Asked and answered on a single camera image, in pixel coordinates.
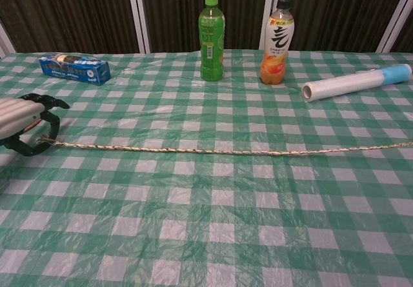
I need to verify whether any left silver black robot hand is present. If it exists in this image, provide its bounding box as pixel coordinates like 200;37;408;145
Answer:
0;93;70;157

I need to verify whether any beige braided rope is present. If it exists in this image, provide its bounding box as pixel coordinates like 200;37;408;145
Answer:
35;135;413;157

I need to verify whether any round woven rattan coaster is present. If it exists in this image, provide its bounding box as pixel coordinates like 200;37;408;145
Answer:
19;119;45;135

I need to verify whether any blue cookie box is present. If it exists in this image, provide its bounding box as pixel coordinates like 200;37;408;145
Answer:
38;53;111;86

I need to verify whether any green tea bottle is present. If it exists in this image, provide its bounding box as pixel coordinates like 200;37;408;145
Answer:
197;0;226;82

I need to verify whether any green white checked tablecloth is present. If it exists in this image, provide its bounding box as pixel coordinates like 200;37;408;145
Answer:
0;48;413;287

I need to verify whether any orange drink bottle black cap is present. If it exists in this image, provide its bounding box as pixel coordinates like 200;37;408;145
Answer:
259;0;296;86

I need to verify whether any white plastic wrap roll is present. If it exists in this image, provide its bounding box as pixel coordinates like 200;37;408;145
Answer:
301;63;413;103

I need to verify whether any white partition post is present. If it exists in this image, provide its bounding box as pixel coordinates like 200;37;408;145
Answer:
0;21;19;59
257;0;278;52
127;0;152;55
376;0;413;55

